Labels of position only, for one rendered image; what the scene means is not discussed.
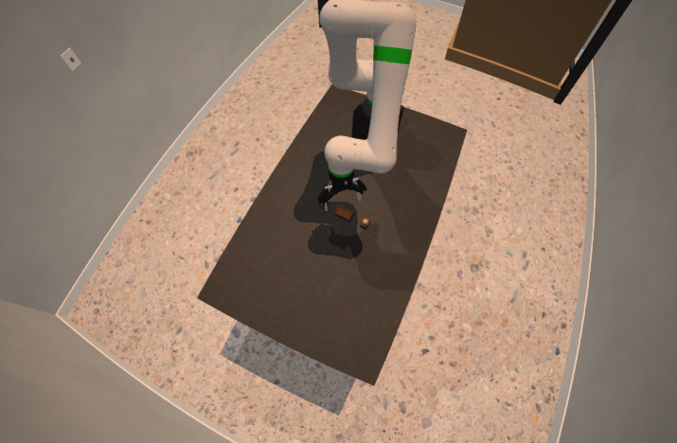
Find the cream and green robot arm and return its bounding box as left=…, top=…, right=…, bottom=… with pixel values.
left=320, top=0, right=417, bottom=186

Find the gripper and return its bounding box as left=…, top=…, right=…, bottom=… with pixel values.
left=317, top=176, right=366, bottom=211

